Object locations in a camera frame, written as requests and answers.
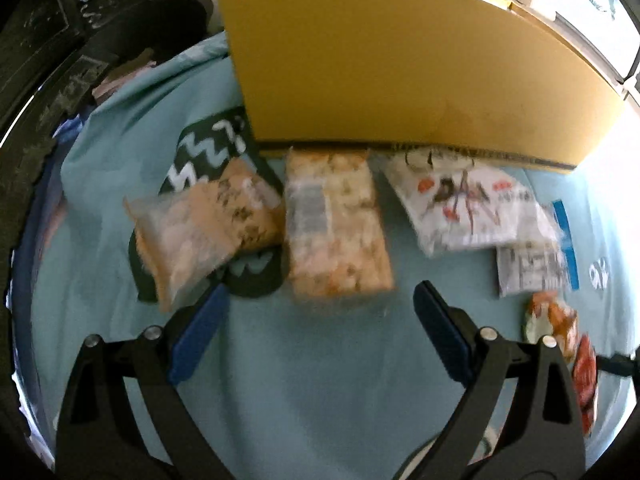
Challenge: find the white red-print snack packet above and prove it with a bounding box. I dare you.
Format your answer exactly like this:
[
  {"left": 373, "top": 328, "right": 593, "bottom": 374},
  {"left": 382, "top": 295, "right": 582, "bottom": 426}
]
[{"left": 382, "top": 147, "right": 543, "bottom": 258}]

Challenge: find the teal printed cloth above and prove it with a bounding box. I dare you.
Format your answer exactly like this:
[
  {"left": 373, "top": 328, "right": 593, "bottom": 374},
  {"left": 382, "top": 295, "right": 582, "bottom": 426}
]
[{"left": 12, "top": 30, "right": 636, "bottom": 480}]

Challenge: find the black cloth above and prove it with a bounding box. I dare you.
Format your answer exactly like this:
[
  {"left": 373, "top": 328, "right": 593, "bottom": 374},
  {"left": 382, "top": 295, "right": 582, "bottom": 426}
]
[{"left": 85, "top": 0, "right": 216, "bottom": 76}]

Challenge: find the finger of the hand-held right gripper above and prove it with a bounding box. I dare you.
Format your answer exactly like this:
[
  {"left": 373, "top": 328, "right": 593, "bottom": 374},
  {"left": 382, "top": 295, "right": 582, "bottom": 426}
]
[{"left": 597, "top": 353, "right": 640, "bottom": 378}]

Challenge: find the yellow cardboard box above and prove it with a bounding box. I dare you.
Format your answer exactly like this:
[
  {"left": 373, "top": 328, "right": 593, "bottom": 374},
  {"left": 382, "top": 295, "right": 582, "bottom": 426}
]
[{"left": 216, "top": 0, "right": 628, "bottom": 173}]

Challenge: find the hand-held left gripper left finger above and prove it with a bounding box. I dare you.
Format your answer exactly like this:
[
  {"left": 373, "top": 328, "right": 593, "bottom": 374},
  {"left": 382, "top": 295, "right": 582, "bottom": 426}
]
[{"left": 55, "top": 282, "right": 236, "bottom": 480}]

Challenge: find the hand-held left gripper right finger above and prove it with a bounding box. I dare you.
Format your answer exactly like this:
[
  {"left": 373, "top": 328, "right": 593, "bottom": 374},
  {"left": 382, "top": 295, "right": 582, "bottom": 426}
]
[{"left": 395, "top": 280, "right": 586, "bottom": 480}]

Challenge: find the clear orange snack packet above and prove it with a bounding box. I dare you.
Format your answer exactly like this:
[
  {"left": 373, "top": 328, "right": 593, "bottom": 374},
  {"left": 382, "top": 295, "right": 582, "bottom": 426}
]
[{"left": 122, "top": 157, "right": 286, "bottom": 313}]

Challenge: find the dark carved wooden furniture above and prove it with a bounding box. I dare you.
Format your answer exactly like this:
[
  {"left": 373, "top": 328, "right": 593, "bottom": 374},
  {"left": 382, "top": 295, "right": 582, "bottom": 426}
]
[{"left": 0, "top": 0, "right": 168, "bottom": 161}]

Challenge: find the orange green snack packet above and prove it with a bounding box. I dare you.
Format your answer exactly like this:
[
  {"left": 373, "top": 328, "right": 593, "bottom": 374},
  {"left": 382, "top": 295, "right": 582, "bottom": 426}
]
[{"left": 522, "top": 291, "right": 580, "bottom": 361}]

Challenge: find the red snack packet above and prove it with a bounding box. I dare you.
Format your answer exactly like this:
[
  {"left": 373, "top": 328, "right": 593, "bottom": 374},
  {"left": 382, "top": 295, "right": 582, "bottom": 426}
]
[{"left": 572, "top": 335, "right": 600, "bottom": 436}]

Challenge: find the small white blue-edged packet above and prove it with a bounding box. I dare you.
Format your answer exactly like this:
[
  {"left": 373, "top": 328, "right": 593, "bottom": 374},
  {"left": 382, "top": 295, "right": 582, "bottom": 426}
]
[{"left": 496, "top": 200, "right": 581, "bottom": 297}]

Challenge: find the pink cloth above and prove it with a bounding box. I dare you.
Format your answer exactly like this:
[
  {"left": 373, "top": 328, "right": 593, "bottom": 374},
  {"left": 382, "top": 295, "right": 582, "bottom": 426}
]
[{"left": 91, "top": 49, "right": 161, "bottom": 106}]

